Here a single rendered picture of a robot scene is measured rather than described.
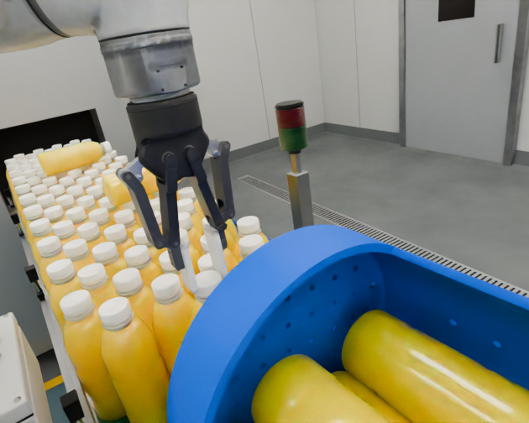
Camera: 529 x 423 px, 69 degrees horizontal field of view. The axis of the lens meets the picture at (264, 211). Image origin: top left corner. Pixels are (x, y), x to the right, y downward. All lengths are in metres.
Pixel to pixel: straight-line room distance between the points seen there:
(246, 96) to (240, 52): 0.51
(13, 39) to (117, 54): 0.11
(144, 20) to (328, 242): 0.25
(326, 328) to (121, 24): 0.35
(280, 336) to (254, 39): 4.78
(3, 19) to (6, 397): 0.37
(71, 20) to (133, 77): 0.07
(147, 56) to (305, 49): 5.12
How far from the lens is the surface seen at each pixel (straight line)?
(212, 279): 0.51
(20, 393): 0.51
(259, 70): 5.08
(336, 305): 0.43
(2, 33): 0.47
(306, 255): 0.31
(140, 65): 0.39
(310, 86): 5.54
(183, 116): 0.41
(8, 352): 0.58
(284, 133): 0.85
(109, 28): 0.40
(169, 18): 0.40
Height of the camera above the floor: 1.40
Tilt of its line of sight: 24 degrees down
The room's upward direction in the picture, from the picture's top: 9 degrees counter-clockwise
